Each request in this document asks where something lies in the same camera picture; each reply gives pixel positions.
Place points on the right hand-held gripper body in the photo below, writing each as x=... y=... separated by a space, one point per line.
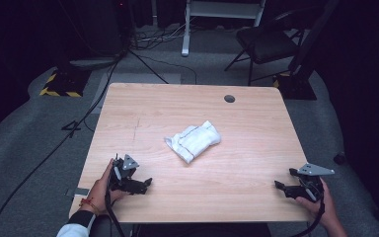
x=311 y=189

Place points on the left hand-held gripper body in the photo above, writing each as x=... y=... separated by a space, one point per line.
x=125 y=182

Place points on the white towel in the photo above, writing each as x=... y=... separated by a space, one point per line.
x=194 y=141

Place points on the person's right hand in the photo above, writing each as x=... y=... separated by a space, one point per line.
x=325 y=209

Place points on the person's left hand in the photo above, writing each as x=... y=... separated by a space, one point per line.
x=99 y=196

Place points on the small black floor object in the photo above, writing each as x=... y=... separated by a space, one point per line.
x=339 y=158

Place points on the grey tape strip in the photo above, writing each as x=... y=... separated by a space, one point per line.
x=79 y=191

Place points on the black yellow striped base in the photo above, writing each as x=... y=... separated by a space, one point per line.
x=64 y=84
x=296 y=87

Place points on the grey table grommet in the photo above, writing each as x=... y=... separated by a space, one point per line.
x=229 y=98

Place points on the black folding chair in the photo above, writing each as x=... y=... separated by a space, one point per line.
x=265 y=44

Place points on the black slanted stand pole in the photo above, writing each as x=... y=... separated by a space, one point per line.
x=312 y=36

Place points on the black computer tower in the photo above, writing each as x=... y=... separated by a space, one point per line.
x=107 y=26

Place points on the white desk frame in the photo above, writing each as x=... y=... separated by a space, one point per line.
x=186 y=29

